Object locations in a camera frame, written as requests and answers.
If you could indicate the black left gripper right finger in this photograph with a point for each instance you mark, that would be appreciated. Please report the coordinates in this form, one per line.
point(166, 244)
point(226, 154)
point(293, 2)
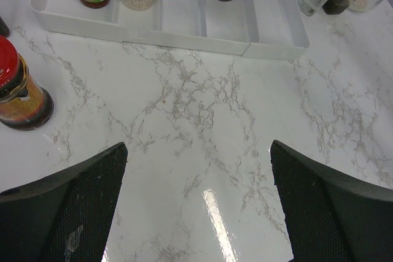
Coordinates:
point(329, 215)

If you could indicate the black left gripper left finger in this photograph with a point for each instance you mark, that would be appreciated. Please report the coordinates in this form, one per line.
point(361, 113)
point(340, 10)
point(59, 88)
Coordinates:
point(65, 216)

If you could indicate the red lid sauce jar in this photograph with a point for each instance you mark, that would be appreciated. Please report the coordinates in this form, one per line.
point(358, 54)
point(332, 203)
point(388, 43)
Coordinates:
point(24, 104)

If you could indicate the round glass oil bottle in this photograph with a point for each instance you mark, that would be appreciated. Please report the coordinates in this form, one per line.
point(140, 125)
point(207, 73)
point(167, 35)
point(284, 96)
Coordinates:
point(4, 29)

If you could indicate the white compartment organizer tray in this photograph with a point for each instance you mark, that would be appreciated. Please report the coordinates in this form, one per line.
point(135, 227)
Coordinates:
point(267, 29)

